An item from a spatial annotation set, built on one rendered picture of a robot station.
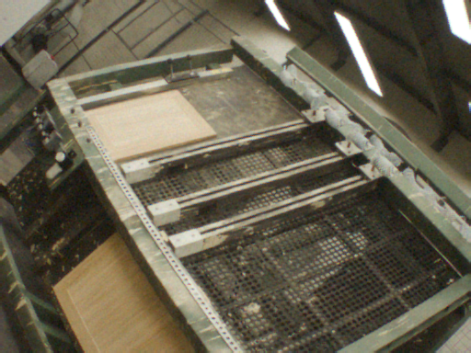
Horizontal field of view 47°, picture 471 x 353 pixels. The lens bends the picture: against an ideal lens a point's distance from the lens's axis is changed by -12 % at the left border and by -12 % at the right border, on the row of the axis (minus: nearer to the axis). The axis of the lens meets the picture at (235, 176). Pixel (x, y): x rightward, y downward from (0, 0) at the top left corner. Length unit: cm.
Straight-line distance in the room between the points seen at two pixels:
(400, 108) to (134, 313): 689
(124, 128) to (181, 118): 31
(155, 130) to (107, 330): 104
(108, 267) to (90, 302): 19
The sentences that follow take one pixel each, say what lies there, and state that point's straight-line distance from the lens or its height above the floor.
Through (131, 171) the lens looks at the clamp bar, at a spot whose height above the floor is 95.
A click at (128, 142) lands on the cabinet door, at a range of 293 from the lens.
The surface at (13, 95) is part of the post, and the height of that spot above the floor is 64.
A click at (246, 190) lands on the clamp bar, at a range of 266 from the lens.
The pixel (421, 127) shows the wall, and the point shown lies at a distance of 863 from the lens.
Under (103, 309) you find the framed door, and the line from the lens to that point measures 268.
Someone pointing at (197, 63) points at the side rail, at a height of 156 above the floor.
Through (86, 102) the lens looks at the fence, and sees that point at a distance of 318.
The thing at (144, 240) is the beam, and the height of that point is 84.
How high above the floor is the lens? 123
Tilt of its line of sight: 1 degrees up
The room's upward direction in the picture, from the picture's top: 50 degrees clockwise
